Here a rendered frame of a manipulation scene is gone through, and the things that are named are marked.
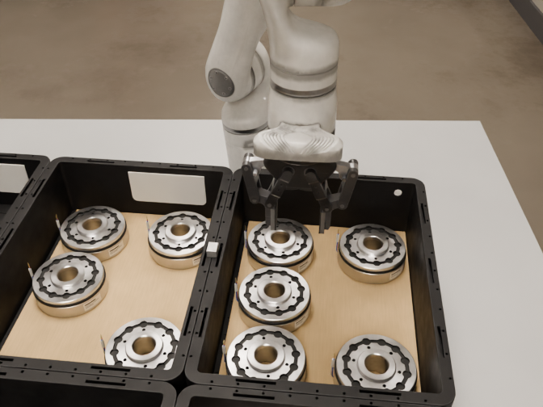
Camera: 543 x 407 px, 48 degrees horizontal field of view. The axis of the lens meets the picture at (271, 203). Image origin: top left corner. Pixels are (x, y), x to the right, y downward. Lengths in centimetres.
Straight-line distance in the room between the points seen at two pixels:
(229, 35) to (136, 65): 240
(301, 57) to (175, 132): 92
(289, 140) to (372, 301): 37
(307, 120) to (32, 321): 51
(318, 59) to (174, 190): 47
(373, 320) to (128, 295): 36
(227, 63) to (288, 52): 44
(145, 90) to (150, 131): 164
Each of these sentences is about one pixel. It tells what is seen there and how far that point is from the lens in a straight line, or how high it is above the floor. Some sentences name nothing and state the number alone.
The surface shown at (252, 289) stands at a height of 86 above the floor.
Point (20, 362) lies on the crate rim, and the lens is 76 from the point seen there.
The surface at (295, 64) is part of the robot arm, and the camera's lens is 60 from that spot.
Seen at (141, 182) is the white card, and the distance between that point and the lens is 101.
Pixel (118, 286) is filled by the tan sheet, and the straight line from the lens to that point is 94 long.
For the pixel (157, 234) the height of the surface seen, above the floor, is 86.
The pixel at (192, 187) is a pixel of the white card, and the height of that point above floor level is 89.
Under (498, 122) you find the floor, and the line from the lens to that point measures 300.
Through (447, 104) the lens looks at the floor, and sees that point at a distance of 307.
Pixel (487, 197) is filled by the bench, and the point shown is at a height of 70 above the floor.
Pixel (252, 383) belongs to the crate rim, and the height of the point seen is 93.
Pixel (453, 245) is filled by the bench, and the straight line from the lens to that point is 121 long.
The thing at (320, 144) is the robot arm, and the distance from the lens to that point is 61.
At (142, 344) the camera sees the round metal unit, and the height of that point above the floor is 85.
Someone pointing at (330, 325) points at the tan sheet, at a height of 83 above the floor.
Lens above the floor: 151
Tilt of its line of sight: 40 degrees down
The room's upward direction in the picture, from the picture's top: straight up
